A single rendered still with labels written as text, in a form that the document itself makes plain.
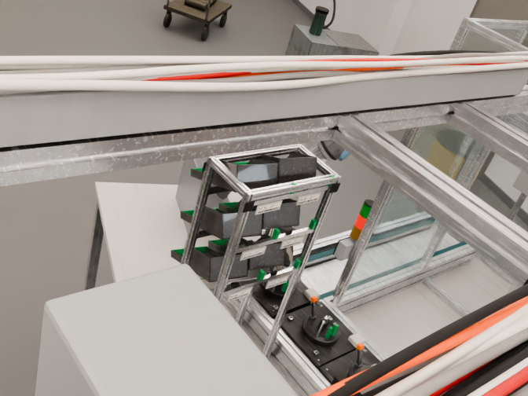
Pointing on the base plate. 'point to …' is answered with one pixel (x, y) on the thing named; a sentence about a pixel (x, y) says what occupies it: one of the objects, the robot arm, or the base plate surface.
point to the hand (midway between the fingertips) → (285, 267)
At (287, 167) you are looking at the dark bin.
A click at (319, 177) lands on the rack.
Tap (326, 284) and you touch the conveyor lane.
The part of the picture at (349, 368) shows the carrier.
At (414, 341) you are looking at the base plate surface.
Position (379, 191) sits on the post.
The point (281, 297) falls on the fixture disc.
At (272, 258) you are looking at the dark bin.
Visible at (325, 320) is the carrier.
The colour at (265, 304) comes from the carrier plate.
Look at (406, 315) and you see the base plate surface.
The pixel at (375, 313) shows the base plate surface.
